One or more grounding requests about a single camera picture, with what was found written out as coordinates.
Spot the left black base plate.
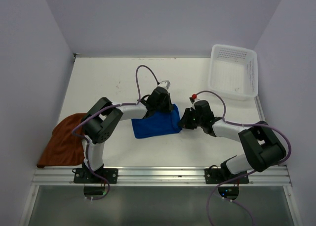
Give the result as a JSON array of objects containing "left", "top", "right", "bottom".
[{"left": 72, "top": 167, "right": 118, "bottom": 184}]

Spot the blue towel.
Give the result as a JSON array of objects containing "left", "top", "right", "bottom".
[{"left": 131, "top": 104, "right": 182, "bottom": 139}]

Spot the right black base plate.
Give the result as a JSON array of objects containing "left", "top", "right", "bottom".
[{"left": 204, "top": 166, "right": 247, "bottom": 184}]

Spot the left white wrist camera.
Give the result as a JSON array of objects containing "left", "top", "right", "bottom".
[{"left": 158, "top": 80, "right": 170, "bottom": 90}]

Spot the purple cable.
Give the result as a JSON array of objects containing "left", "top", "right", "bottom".
[
  {"left": 72, "top": 65, "right": 161, "bottom": 180},
  {"left": 196, "top": 90, "right": 293, "bottom": 226}
]

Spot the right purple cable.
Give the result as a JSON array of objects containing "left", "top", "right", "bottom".
[{"left": 196, "top": 90, "right": 293, "bottom": 226}]

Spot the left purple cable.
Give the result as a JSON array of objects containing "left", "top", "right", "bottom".
[{"left": 72, "top": 65, "right": 161, "bottom": 180}]

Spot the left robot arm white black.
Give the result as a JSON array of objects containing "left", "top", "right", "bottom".
[{"left": 81, "top": 82, "right": 173, "bottom": 183}]

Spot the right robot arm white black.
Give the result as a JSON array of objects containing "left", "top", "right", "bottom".
[{"left": 178, "top": 100, "right": 286, "bottom": 183}]

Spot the brown towel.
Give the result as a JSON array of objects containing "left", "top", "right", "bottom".
[{"left": 37, "top": 113, "right": 85, "bottom": 168}]

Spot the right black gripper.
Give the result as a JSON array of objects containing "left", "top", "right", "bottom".
[{"left": 176, "top": 108, "right": 203, "bottom": 130}]

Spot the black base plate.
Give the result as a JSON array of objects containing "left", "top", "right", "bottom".
[
  {"left": 204, "top": 166, "right": 247, "bottom": 184},
  {"left": 72, "top": 167, "right": 118, "bottom": 184}
]

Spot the aluminium mounting rail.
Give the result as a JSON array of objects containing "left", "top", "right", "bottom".
[{"left": 31, "top": 167, "right": 292, "bottom": 186}]

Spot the white plastic basket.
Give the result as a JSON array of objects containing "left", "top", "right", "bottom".
[{"left": 208, "top": 45, "right": 258, "bottom": 100}]

